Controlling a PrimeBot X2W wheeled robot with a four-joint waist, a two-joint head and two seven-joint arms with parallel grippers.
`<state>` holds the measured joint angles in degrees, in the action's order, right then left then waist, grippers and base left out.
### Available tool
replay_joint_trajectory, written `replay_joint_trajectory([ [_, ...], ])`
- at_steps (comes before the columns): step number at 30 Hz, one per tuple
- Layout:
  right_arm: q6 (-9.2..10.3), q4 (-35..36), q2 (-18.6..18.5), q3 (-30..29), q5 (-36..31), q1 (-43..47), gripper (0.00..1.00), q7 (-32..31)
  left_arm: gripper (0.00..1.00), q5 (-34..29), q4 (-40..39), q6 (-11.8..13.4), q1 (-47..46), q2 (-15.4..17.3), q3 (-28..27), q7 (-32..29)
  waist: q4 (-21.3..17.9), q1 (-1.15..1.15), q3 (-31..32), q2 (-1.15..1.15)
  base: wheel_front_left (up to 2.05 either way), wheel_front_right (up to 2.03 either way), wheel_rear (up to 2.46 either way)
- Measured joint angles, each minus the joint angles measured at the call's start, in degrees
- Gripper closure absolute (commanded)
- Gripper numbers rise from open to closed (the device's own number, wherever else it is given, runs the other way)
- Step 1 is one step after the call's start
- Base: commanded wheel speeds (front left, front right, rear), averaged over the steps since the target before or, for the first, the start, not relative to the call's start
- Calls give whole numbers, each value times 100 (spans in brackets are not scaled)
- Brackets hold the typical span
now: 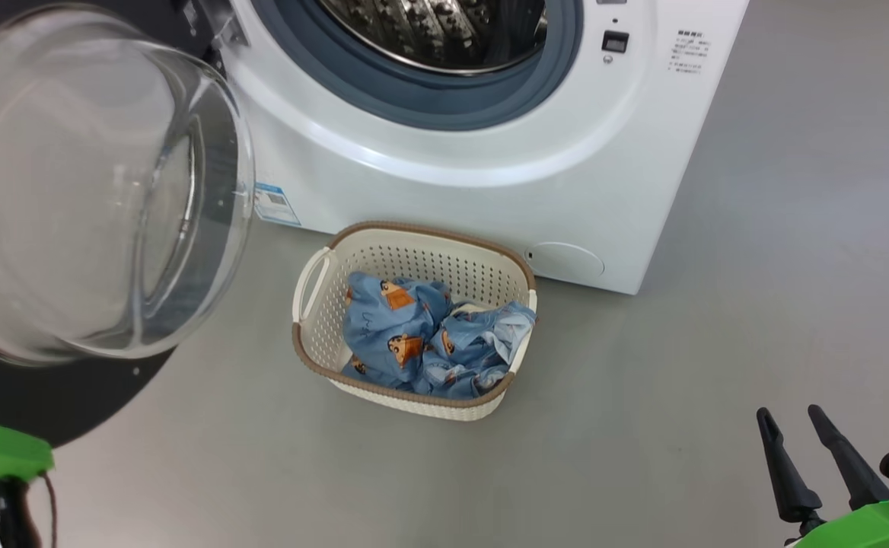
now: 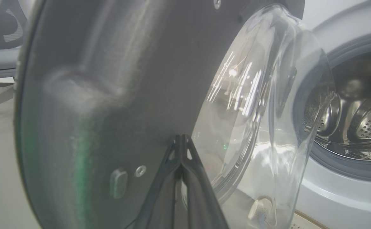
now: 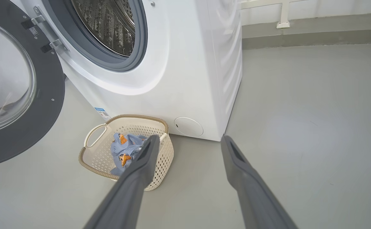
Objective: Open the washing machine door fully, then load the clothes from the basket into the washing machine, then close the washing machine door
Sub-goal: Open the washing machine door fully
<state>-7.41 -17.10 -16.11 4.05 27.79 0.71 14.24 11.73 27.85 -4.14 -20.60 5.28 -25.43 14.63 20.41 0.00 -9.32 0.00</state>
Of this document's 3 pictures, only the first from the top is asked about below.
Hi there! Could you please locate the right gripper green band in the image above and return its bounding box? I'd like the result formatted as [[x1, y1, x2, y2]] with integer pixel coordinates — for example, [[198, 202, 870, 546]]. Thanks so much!
[[756, 404, 889, 548]]

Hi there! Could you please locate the round black glass washer door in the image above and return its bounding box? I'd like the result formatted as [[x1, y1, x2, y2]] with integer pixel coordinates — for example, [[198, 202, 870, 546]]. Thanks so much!
[[0, 0, 257, 450]]

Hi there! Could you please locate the white front-load washing machine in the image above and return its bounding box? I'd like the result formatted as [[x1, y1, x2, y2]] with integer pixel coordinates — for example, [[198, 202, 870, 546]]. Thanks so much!
[[209, 0, 751, 296]]

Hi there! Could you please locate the metal door hinge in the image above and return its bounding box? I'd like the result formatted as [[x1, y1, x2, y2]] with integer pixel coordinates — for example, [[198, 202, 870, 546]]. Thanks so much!
[[201, 0, 251, 56]]

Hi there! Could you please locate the grey rubber door gasket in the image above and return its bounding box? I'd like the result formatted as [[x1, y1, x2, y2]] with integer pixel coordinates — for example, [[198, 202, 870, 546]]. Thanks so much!
[[250, 0, 585, 132]]

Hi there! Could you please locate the steel washer drum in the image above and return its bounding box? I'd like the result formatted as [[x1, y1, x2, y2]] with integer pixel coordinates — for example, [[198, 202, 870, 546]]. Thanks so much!
[[315, 0, 550, 75]]

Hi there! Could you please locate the round white filter cover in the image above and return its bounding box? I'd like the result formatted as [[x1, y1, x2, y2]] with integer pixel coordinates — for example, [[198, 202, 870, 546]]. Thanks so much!
[[524, 242, 606, 279]]

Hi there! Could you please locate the blue energy label sticker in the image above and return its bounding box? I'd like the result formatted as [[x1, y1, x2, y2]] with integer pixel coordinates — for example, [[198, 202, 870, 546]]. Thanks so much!
[[253, 181, 302, 227]]

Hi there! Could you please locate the cream perforated laundry basket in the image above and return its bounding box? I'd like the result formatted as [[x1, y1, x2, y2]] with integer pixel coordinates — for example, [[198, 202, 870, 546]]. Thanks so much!
[[292, 221, 538, 422]]

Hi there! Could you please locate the thin left arm cable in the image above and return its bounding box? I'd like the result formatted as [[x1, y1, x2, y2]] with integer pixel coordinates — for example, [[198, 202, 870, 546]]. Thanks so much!
[[40, 472, 59, 548]]

